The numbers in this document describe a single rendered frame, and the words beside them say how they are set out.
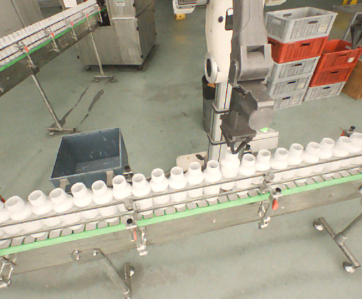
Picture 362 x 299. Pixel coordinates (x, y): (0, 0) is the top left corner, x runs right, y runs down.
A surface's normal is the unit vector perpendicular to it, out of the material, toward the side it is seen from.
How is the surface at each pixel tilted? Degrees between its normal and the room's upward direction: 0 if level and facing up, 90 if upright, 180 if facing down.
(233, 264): 0
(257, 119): 90
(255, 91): 5
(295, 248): 0
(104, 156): 90
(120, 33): 90
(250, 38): 58
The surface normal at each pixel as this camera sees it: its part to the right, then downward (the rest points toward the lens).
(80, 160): 0.21, 0.66
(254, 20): 0.15, 0.18
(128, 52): -0.09, 0.67
